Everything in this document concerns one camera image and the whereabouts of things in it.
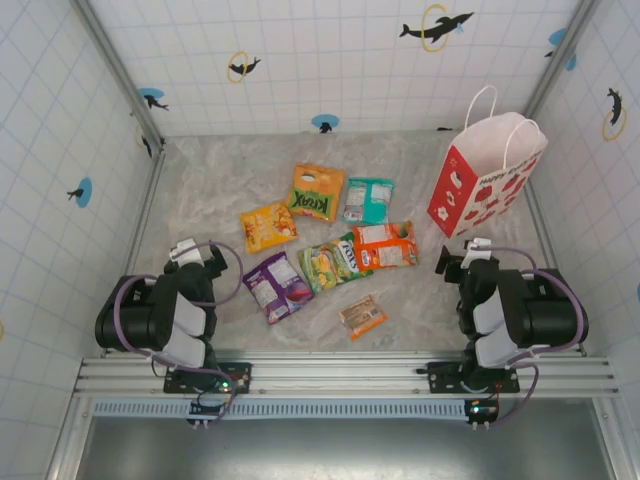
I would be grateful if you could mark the purple snack bag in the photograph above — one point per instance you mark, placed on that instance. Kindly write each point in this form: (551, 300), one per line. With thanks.
(277, 287)

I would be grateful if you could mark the orange white snack bag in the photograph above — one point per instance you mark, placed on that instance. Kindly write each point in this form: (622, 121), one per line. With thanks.
(385, 247)

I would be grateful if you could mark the aluminium mounting rail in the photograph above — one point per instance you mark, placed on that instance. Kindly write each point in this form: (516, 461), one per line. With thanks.
(340, 372)

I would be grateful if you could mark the small orange brown snack pack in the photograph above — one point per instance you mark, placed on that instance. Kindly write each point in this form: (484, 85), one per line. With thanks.
(362, 317)

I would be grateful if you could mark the aluminium frame post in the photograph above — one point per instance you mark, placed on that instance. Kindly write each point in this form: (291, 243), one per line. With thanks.
(115, 65)
(560, 60)

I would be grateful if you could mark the red white paper bag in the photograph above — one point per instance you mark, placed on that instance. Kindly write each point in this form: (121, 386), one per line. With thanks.
(465, 200)

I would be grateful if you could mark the teal snack bag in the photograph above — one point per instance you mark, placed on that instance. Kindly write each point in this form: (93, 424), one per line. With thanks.
(370, 200)

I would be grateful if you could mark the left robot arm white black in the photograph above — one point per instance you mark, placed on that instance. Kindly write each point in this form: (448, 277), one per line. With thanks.
(135, 315)

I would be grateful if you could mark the yellow chips bag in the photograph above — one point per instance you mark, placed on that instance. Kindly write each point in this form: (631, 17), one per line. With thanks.
(267, 227)

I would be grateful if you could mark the green Fox's candy bag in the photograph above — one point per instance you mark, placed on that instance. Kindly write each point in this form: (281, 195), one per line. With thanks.
(330, 262)

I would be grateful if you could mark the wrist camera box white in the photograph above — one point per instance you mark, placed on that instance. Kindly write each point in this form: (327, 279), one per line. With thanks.
(182, 248)
(477, 247)

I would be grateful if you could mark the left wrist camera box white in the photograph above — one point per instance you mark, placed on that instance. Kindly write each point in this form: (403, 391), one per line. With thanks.
(182, 248)

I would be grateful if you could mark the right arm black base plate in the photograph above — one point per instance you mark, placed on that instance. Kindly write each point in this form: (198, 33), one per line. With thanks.
(442, 377)

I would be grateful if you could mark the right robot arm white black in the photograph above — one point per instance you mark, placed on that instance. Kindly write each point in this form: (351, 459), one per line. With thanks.
(550, 310)

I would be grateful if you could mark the orange Krax snack bag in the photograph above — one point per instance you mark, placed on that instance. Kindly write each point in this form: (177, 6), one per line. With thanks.
(320, 192)

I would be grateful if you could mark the blue circle dolphin sticker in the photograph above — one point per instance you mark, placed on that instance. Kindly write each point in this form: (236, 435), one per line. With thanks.
(557, 37)
(152, 97)
(325, 122)
(84, 192)

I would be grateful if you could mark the grey metal panel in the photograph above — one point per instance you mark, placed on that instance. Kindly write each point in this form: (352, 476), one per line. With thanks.
(340, 450)

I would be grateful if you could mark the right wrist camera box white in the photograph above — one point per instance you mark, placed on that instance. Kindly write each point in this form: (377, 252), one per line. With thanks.
(477, 247)

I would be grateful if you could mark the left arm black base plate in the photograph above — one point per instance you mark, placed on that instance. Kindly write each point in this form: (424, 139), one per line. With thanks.
(240, 375)

